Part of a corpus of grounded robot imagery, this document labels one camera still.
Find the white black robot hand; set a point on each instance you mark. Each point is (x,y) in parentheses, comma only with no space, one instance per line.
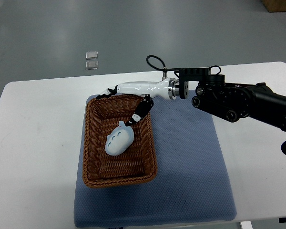
(168,88)

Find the blue plush toy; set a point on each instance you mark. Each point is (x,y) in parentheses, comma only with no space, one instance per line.
(119,139)

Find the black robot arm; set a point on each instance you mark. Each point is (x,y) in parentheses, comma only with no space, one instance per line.
(232,101)

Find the brown wicker basket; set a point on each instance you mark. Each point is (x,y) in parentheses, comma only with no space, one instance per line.
(138,164)

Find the upper silver floor plate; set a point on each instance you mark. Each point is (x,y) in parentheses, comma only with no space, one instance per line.
(91,55)

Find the blue quilted mat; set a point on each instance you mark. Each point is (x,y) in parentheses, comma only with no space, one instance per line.
(191,185)

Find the brown cardboard box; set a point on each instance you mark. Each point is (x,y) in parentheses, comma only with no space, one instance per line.
(275,5)

